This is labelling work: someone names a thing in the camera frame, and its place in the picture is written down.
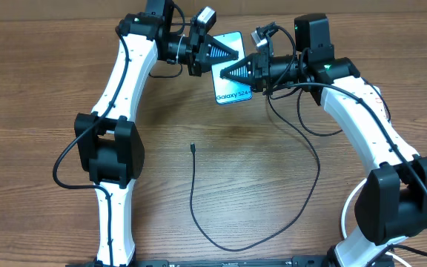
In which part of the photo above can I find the Samsung Galaxy smartphone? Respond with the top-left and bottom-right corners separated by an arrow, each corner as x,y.
210,30 -> 254,106

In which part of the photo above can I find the black USB charging cable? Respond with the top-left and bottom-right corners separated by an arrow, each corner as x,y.
189,85 -> 348,253

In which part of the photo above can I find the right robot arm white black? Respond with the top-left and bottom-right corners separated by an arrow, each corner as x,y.
220,13 -> 427,266

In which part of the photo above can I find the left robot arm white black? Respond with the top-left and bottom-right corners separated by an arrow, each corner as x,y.
74,1 -> 239,266

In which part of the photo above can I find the white power strip cord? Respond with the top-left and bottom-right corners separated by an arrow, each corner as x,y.
340,177 -> 413,267

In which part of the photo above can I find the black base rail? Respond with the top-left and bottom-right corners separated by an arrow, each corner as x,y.
64,254 -> 396,267

